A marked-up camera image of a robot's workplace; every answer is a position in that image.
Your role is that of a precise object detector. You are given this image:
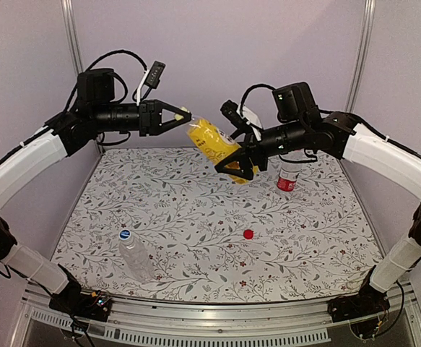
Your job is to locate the front aluminium rail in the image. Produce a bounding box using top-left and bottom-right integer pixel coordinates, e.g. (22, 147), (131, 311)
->
(10, 281), (421, 346)

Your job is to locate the red bottle cap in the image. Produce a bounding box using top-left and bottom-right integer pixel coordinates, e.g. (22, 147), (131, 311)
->
(243, 229), (254, 239)

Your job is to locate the aluminium frame post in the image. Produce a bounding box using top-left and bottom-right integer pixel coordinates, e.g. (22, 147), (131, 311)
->
(61, 0), (83, 75)
(345, 0), (376, 112)

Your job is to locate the left aluminium frame post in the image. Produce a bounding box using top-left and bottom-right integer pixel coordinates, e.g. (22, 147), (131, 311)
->
(61, 0), (83, 75)

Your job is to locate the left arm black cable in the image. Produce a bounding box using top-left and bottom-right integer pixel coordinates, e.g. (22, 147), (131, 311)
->
(64, 49), (149, 109)

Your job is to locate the clear bottle blue cap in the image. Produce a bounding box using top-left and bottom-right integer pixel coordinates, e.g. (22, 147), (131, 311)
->
(118, 230), (154, 283)

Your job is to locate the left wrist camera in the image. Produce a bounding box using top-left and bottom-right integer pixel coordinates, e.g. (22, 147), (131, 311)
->
(132, 61), (166, 105)

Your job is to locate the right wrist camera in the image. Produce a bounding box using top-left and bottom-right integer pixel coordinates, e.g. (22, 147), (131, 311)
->
(220, 100), (263, 141)

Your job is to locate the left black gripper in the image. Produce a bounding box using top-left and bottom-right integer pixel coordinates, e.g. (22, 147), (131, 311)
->
(92, 98), (192, 135)

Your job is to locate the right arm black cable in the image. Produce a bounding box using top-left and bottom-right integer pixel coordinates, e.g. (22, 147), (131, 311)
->
(239, 83), (279, 108)

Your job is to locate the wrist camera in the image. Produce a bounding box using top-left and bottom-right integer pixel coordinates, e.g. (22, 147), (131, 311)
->
(132, 61), (166, 105)
(220, 100), (263, 141)

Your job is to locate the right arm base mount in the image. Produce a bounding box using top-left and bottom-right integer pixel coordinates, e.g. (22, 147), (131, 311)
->
(327, 283), (390, 322)

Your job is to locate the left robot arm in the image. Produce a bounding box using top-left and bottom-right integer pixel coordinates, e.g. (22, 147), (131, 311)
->
(0, 68), (191, 314)

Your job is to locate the right aluminium frame post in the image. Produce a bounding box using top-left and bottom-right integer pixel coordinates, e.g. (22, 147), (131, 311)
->
(345, 0), (376, 112)

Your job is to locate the yellow juice bottle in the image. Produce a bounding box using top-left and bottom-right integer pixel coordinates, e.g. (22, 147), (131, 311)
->
(186, 118), (241, 165)

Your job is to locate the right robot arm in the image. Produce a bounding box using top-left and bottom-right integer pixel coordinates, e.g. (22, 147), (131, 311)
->
(215, 82), (421, 315)

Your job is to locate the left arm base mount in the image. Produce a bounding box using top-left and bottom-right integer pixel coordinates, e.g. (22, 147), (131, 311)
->
(49, 265), (112, 322)

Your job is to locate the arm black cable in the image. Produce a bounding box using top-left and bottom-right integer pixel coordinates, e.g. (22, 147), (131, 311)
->
(64, 49), (149, 109)
(239, 83), (279, 108)

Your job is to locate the clear bottle red label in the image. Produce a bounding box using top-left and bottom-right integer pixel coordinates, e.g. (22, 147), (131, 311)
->
(277, 162), (302, 192)

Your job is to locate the beige bottle cap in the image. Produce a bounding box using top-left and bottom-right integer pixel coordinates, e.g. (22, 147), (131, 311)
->
(174, 106), (192, 122)

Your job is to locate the floral table mat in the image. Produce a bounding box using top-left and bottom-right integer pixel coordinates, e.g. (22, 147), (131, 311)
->
(53, 148), (381, 303)

